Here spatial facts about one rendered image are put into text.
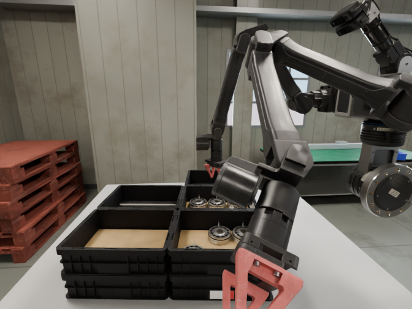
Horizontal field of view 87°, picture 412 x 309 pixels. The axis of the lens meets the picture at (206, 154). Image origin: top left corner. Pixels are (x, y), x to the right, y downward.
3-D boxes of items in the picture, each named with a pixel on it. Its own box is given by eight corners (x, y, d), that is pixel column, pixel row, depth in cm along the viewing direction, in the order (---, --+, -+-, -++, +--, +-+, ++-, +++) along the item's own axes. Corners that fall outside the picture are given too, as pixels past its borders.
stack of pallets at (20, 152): (26, 201, 314) (12, 140, 292) (88, 199, 321) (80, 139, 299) (-80, 269, 189) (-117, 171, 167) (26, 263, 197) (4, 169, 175)
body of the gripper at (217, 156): (219, 167, 102) (219, 151, 100) (204, 162, 109) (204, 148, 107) (228, 164, 106) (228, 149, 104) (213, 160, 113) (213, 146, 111)
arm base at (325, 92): (331, 112, 98) (335, 84, 95) (314, 112, 98) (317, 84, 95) (319, 111, 107) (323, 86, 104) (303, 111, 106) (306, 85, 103)
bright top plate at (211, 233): (228, 226, 105) (229, 225, 105) (232, 240, 95) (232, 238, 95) (208, 226, 104) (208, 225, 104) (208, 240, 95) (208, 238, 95)
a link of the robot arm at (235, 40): (264, 11, 81) (256, 17, 90) (235, 37, 83) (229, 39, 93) (316, 106, 97) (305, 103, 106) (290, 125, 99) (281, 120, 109)
